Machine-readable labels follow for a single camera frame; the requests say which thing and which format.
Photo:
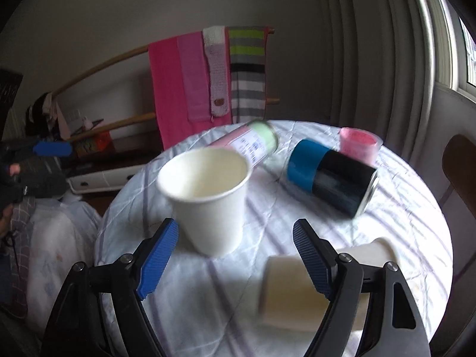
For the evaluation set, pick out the pink and white knitted cloth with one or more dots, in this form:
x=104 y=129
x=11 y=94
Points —
x=218 y=74

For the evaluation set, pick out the grey and green striped scarf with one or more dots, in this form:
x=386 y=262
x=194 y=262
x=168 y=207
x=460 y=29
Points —
x=247 y=78

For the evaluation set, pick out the pile of dark clothes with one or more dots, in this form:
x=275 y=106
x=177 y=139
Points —
x=41 y=113

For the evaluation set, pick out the striped white tablecloth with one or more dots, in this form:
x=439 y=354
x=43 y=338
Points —
x=267 y=210

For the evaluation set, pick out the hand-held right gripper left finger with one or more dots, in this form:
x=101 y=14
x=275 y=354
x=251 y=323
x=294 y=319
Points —
x=158 y=262

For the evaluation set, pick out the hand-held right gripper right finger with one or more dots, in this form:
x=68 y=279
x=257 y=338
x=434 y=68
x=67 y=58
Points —
x=312 y=262

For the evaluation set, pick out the light pink towel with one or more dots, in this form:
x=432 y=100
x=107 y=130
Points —
x=195 y=78

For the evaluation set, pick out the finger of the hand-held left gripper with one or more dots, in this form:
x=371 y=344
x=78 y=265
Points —
x=52 y=149

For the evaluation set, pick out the white tray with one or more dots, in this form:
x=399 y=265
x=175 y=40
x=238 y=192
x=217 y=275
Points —
x=104 y=176

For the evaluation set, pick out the brown wooden chair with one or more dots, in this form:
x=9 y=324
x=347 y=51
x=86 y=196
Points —
x=461 y=163

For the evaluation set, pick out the colourful box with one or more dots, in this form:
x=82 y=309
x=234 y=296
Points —
x=93 y=144

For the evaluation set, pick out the window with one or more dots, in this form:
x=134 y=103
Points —
x=455 y=44

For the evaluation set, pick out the person's left hand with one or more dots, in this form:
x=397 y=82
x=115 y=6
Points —
x=11 y=182

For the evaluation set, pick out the white paper cup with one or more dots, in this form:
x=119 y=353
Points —
x=286 y=286
x=208 y=208

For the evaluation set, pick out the blue and black can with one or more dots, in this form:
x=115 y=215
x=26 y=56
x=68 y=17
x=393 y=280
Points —
x=331 y=178

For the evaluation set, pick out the wooden drying rack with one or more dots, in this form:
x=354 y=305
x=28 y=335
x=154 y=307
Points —
x=111 y=60

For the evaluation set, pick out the pink plastic cup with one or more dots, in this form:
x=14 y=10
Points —
x=359 y=147

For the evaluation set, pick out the grey curtain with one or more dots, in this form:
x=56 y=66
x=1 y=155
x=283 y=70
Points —
x=372 y=52

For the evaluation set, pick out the checked cloth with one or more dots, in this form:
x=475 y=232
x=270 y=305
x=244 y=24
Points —
x=20 y=238

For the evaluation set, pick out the bright pink towel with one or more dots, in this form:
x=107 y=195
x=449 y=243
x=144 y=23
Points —
x=167 y=93

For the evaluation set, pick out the pink and green can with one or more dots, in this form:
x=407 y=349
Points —
x=253 y=143

